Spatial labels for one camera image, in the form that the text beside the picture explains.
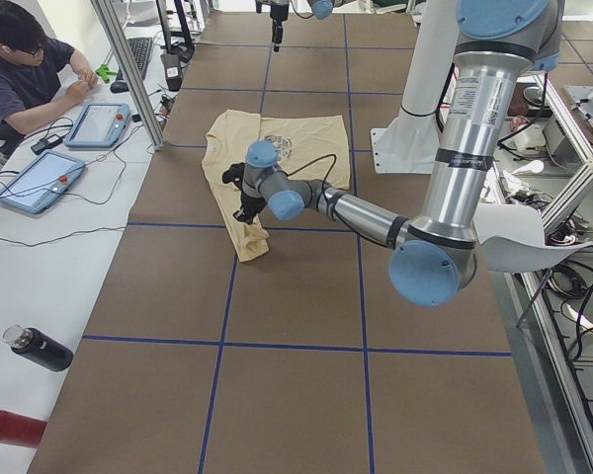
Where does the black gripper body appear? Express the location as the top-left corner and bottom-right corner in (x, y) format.
(221, 163), (266, 220)
(270, 4), (290, 43)

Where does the beige long-sleeve graphic shirt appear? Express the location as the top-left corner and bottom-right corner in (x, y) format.
(202, 110), (351, 262)

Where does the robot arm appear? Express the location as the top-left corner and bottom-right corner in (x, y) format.
(255, 0), (348, 52)
(221, 1), (564, 306)

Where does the black keyboard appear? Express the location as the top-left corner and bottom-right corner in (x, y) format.
(127, 37), (154, 79)

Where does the far blue teach pendant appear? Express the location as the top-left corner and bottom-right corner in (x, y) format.
(63, 103), (131, 149)

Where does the blue teach pendant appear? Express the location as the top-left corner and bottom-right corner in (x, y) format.
(63, 103), (131, 149)
(0, 150), (86, 214)

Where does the near blue teach pendant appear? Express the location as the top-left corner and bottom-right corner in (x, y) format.
(0, 150), (86, 214)

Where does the seated person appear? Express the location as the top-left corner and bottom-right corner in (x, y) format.
(0, 1), (98, 156)

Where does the black water bottle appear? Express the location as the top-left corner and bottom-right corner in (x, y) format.
(3, 325), (73, 372)

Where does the white plastic chair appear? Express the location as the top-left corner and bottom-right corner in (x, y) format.
(473, 203), (593, 274)

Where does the red bottle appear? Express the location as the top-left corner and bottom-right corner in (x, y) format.
(0, 409), (46, 448)

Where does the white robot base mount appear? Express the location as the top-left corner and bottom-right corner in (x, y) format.
(371, 0), (460, 174)

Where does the aluminium frame post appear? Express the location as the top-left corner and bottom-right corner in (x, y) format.
(90, 0), (165, 151)

